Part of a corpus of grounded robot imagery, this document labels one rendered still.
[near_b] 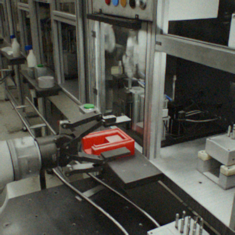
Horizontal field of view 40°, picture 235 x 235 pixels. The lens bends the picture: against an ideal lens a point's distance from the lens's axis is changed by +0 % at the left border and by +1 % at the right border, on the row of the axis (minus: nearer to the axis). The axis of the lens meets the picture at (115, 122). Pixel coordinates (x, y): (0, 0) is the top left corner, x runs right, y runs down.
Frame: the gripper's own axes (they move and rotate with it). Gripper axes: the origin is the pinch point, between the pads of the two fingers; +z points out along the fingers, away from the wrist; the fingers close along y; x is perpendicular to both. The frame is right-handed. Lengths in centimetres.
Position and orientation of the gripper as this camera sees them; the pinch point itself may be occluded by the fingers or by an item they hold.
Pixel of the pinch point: (118, 137)
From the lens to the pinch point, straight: 80.3
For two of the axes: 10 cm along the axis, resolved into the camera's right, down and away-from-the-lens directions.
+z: 8.9, -1.8, 4.1
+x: -4.5, -3.5, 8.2
